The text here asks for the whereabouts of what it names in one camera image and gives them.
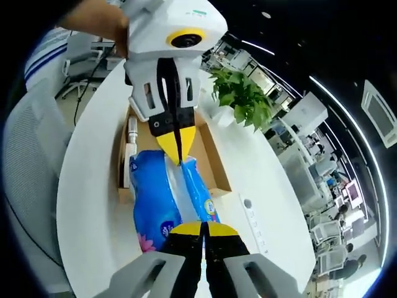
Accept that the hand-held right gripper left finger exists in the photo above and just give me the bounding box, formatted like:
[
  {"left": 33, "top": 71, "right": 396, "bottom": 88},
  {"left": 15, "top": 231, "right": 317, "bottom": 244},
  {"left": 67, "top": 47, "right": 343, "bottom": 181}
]
[{"left": 102, "top": 222, "right": 204, "bottom": 298}]

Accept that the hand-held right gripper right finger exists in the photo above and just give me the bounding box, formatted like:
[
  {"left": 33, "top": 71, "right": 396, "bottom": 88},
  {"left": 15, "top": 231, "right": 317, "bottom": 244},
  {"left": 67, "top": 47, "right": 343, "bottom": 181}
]
[{"left": 204, "top": 222, "right": 303, "bottom": 298}]

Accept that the small clear bottle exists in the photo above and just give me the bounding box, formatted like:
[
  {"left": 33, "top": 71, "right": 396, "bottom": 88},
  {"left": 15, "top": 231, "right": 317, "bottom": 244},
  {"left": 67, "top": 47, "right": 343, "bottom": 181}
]
[{"left": 127, "top": 117, "right": 139, "bottom": 146}]

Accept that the brown cardboard shoe box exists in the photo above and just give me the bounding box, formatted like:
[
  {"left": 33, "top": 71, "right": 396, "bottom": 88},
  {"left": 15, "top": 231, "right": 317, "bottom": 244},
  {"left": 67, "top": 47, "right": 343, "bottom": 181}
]
[{"left": 117, "top": 104, "right": 233, "bottom": 203}]

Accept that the blue soft tissue pack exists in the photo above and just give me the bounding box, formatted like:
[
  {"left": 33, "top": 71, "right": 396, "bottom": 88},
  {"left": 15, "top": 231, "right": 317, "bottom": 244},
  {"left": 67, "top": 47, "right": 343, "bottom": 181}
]
[{"left": 128, "top": 150, "right": 223, "bottom": 253}]

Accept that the person's left hand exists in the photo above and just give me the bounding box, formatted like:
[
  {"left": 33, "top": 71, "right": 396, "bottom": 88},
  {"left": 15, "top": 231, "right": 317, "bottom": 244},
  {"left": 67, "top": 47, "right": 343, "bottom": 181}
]
[{"left": 92, "top": 6, "right": 130, "bottom": 59}]

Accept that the white power strip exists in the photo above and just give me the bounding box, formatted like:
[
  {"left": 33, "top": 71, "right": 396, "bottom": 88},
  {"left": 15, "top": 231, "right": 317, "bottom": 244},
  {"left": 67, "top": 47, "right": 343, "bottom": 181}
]
[{"left": 238, "top": 192, "right": 271, "bottom": 256}]

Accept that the green potted plant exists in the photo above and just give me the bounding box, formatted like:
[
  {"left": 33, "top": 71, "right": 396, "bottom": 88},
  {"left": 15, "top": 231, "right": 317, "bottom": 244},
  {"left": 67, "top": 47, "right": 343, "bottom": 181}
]
[{"left": 209, "top": 68, "right": 275, "bottom": 133}]

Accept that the white office chair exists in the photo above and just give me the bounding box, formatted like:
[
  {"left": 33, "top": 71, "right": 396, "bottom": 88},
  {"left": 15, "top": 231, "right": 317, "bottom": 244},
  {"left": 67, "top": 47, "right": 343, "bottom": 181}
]
[{"left": 55, "top": 30, "right": 105, "bottom": 101}]

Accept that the striped white shirt sleeve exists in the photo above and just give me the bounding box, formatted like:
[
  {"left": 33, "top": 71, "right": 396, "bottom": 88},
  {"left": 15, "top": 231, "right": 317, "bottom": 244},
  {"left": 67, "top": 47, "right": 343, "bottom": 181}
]
[{"left": 24, "top": 27, "right": 69, "bottom": 82}]

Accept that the pink display screen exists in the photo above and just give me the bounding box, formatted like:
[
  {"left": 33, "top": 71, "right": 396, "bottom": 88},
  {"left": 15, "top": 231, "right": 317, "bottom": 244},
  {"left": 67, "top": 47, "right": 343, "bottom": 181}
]
[{"left": 343, "top": 182, "right": 362, "bottom": 204}]

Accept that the curved ceiling light strip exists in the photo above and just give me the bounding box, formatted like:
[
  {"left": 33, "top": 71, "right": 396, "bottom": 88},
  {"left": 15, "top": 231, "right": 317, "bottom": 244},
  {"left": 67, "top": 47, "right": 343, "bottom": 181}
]
[{"left": 310, "top": 76, "right": 390, "bottom": 224}]

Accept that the ceiling air conditioner vent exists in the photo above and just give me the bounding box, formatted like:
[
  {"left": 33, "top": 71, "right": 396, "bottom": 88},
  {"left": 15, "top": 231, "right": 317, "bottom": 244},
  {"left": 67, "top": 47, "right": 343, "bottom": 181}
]
[{"left": 361, "top": 79, "right": 397, "bottom": 149}]

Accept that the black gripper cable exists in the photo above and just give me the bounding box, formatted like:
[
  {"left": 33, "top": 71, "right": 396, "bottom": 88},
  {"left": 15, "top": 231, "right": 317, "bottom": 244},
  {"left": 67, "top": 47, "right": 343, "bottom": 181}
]
[{"left": 73, "top": 40, "right": 116, "bottom": 125}]

